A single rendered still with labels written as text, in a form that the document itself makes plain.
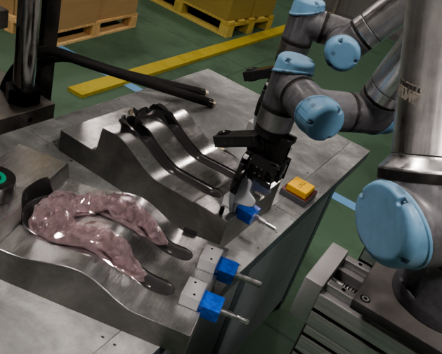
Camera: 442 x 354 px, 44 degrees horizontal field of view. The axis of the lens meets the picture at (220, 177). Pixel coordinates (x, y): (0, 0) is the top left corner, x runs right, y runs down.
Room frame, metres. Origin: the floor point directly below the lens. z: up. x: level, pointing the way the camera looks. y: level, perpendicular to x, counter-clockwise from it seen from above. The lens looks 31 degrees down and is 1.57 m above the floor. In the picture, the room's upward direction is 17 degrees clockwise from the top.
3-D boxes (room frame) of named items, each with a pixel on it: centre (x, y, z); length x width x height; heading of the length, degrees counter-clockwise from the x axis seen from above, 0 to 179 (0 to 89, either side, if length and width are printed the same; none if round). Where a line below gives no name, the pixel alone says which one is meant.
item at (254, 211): (1.00, -0.09, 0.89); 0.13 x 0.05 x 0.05; 66
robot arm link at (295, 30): (1.32, -0.08, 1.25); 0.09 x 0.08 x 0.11; 87
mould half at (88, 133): (1.16, 0.13, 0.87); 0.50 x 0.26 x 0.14; 66
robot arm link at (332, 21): (1.30, -0.18, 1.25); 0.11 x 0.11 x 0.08; 87
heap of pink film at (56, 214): (0.81, 0.20, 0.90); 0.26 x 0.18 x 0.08; 83
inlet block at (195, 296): (0.72, -0.06, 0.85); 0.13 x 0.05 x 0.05; 83
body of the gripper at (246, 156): (1.00, -0.08, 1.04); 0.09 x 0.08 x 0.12; 66
